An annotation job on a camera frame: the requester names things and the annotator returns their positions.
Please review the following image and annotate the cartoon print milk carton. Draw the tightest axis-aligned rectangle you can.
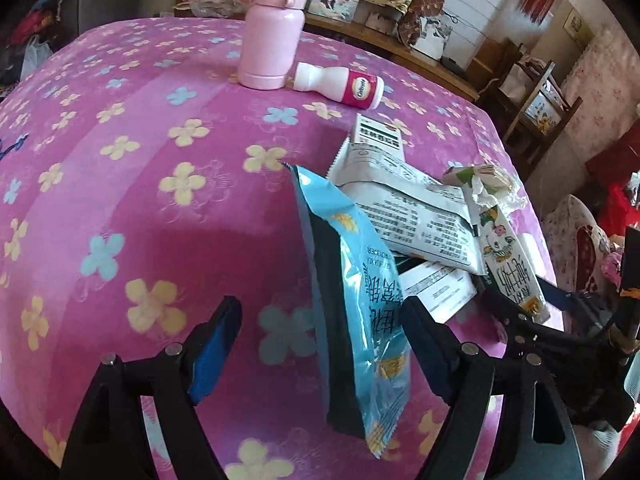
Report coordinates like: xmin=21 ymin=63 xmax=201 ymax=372
xmin=472 ymin=199 xmax=552 ymax=324

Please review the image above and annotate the white plastic bag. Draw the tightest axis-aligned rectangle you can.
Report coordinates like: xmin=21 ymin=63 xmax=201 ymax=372
xmin=19 ymin=35 xmax=54 ymax=82

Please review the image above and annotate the white wedding photo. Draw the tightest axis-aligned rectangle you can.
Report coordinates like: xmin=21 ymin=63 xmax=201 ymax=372
xmin=416 ymin=16 xmax=454 ymax=59

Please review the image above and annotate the white packet with black text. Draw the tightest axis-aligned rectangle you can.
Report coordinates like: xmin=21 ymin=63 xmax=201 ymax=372
xmin=340 ymin=180 xmax=489 ymax=277

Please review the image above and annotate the white paper box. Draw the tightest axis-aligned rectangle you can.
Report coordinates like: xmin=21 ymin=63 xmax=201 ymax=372
xmin=399 ymin=259 xmax=479 ymax=324

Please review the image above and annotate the blue snack packet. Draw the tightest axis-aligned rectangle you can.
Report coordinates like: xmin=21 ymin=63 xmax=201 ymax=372
xmin=282 ymin=161 xmax=413 ymax=460

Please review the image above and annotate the brown floral cloth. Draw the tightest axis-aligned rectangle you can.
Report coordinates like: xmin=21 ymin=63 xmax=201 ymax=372
xmin=397 ymin=0 xmax=457 ymax=51

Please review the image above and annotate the pink floral blanket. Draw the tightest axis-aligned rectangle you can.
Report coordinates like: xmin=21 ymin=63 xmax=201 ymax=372
xmin=0 ymin=15 xmax=562 ymax=480

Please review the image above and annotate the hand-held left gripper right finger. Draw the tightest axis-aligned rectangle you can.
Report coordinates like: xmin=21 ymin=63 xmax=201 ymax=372
xmin=400 ymin=296 xmax=583 ymax=480

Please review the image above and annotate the framed couple photo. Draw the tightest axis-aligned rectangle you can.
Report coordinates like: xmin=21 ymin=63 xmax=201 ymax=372
xmin=306 ymin=0 xmax=360 ymax=22

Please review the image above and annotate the white packet with zigzag edge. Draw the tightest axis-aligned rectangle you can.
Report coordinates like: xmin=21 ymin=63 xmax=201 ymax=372
xmin=327 ymin=141 xmax=441 ymax=187

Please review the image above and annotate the wooden chair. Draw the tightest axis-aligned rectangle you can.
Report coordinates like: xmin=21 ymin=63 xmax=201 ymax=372
xmin=501 ymin=56 xmax=584 ymax=171

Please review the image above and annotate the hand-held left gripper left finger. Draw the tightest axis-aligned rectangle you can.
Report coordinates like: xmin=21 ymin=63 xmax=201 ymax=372
xmin=60 ymin=296 xmax=243 ymax=480

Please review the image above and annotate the wooden cabinet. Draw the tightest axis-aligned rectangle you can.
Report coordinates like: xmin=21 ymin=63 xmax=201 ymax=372
xmin=300 ymin=10 xmax=482 ymax=103

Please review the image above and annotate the white and green tissue pack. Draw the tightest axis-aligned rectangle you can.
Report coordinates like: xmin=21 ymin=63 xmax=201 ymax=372
xmin=441 ymin=164 xmax=527 ymax=211

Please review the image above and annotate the small picture frame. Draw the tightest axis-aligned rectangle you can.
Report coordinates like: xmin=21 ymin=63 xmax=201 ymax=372
xmin=366 ymin=10 xmax=402 ymax=37

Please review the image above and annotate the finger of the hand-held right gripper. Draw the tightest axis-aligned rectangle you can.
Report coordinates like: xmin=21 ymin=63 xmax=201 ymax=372
xmin=481 ymin=280 xmax=546 ymax=366
xmin=536 ymin=278 xmax=602 ymax=332

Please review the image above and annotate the red cloth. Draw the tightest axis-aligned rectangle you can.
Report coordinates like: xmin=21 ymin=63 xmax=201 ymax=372
xmin=586 ymin=135 xmax=640 ymax=241

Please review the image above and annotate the white and green medicine box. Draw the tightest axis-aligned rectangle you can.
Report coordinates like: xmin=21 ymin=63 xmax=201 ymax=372
xmin=352 ymin=112 xmax=407 ymax=157

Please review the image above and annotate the pink water bottle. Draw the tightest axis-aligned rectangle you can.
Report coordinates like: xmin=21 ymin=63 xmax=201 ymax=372
xmin=237 ymin=0 xmax=309 ymax=90

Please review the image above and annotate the pink floral curtain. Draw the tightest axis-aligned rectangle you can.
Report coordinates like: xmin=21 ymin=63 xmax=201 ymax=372
xmin=525 ymin=25 xmax=640 ymax=201

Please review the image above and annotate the white bottle with pink label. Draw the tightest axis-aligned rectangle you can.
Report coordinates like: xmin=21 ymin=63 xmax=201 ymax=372
xmin=292 ymin=61 xmax=386 ymax=110

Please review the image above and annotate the sofa with floral cover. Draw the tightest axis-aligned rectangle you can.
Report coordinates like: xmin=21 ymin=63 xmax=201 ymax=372
xmin=542 ymin=195 xmax=632 ymax=301

